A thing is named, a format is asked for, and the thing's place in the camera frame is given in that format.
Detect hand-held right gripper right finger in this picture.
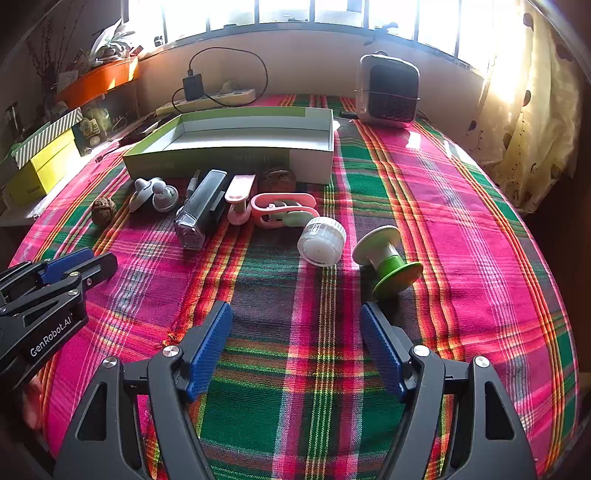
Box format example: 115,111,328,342
359,302,539,480

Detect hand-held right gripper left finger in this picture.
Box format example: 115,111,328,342
54,301,234,480

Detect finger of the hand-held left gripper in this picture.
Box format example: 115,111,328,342
0,247,95,289
0,255,118,324

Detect brown walnut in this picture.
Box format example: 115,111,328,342
91,198,116,227
257,168,296,195

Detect white disc with knob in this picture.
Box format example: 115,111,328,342
128,178,160,213

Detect green white spool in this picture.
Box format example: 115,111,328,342
352,225,424,301

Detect grey white round knob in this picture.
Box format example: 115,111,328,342
151,181,180,213

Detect black rectangular lighter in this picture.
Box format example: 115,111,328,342
174,169,229,251

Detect white ribbed plastic cap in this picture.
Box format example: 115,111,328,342
297,217,348,267

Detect looped pink clip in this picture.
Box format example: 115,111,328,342
250,192,318,230

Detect white cardboard box green sides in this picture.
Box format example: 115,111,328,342
122,106,335,185

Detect plaid tablecloth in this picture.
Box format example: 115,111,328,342
9,92,580,480

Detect yellow box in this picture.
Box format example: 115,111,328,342
4,127,81,208

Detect small figurine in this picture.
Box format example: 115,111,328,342
79,117,103,148

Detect green white striped box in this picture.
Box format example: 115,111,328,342
11,108,85,169

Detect black phone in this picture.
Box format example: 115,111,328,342
121,115,174,145

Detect orange tray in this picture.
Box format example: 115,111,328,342
55,56,140,106

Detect black charger adapter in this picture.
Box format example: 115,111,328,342
182,69,204,101

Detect cream power strip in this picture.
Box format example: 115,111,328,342
154,87,257,116

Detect white plastic bag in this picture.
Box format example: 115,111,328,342
90,18,139,63

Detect small grey space heater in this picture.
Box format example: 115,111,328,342
353,52,422,129

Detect cream dotted curtain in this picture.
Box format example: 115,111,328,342
475,0,583,215

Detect black charger cable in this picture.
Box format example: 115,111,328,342
172,46,269,114

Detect window with dark frame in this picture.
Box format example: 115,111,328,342
124,0,509,61

